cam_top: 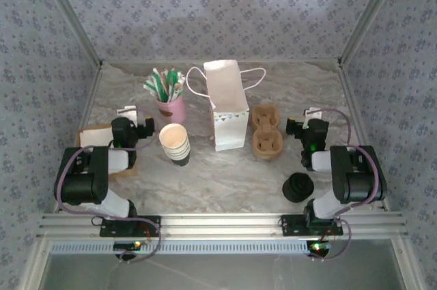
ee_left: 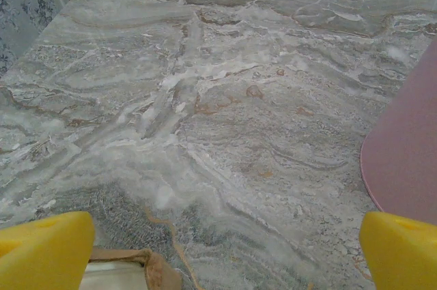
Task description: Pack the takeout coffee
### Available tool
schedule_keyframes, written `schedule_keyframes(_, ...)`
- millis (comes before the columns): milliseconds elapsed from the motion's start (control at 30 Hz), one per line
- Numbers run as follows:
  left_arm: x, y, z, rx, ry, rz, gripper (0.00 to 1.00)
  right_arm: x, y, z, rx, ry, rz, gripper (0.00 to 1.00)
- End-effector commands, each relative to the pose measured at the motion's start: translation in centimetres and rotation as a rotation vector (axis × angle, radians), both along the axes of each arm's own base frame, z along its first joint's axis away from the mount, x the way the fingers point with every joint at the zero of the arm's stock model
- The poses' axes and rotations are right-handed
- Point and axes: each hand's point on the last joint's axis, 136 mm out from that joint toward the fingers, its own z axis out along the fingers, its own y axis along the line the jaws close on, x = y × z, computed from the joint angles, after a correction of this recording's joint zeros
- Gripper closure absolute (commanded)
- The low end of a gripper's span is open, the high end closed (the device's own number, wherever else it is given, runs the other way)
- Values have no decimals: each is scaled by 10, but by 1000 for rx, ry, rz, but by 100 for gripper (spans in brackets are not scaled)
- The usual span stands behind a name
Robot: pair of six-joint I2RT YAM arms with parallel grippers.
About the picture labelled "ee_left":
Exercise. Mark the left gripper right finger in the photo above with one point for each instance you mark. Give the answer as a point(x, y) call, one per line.
point(403, 256)

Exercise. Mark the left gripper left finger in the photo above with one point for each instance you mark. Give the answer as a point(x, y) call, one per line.
point(41, 252)

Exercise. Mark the brown kraft paper sheet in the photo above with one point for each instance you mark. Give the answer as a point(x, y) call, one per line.
point(162, 269)

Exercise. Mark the pink straw holder cup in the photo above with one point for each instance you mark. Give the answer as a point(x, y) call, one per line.
point(406, 126)

